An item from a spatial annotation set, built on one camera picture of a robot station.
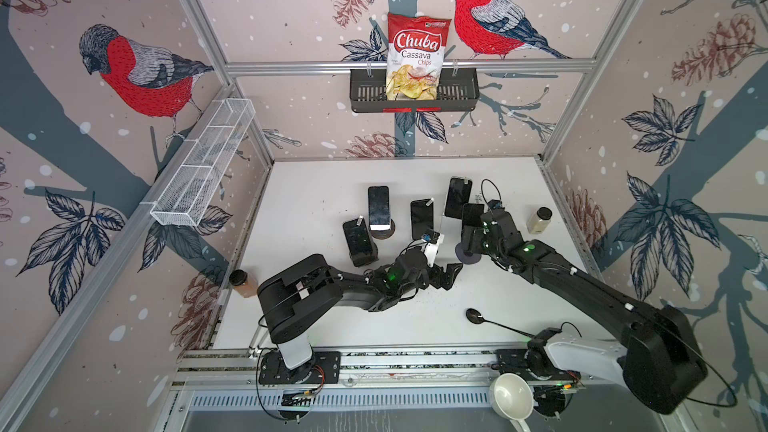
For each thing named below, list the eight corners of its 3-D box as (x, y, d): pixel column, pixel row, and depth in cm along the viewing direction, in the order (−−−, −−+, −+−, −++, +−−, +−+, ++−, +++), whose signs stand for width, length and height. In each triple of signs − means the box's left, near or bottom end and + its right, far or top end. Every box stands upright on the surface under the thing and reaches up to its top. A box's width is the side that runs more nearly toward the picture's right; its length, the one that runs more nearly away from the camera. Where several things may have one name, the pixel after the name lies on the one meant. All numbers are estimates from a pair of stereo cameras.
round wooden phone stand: (371, 239, 99) (370, 231, 95) (371, 227, 102) (370, 219, 98) (395, 239, 99) (395, 231, 95) (395, 227, 102) (395, 219, 98)
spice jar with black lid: (529, 234, 100) (541, 218, 92) (525, 223, 103) (536, 206, 95) (542, 234, 100) (554, 218, 92) (538, 223, 103) (549, 206, 95)
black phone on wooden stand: (369, 235, 100) (366, 214, 91) (371, 209, 108) (368, 186, 98) (390, 235, 100) (389, 213, 91) (390, 209, 108) (390, 186, 98)
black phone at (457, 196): (444, 219, 103) (450, 191, 91) (442, 206, 106) (448, 177, 94) (464, 219, 103) (473, 191, 91) (462, 206, 106) (470, 177, 94)
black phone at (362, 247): (356, 271, 92) (351, 253, 83) (345, 243, 98) (340, 223, 89) (378, 262, 94) (376, 243, 85) (366, 235, 100) (363, 215, 91)
